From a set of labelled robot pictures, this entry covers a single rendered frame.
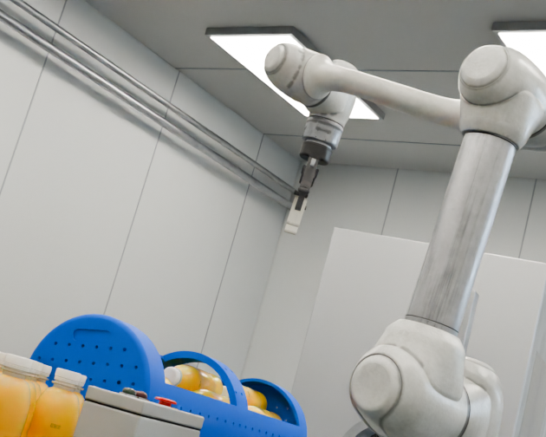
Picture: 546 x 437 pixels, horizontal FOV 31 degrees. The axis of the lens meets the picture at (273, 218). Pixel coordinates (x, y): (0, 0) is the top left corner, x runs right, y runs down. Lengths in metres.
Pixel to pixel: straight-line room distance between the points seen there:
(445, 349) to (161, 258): 5.44
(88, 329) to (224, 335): 5.90
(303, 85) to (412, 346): 0.73
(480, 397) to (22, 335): 4.67
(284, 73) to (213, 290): 5.49
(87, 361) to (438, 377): 0.66
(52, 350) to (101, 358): 0.11
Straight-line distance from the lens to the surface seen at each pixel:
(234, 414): 2.17
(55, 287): 6.38
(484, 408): 1.88
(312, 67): 2.19
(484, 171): 1.82
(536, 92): 1.88
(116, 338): 1.87
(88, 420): 1.46
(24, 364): 1.44
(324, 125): 2.31
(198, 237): 7.36
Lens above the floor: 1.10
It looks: 12 degrees up
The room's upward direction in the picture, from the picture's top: 16 degrees clockwise
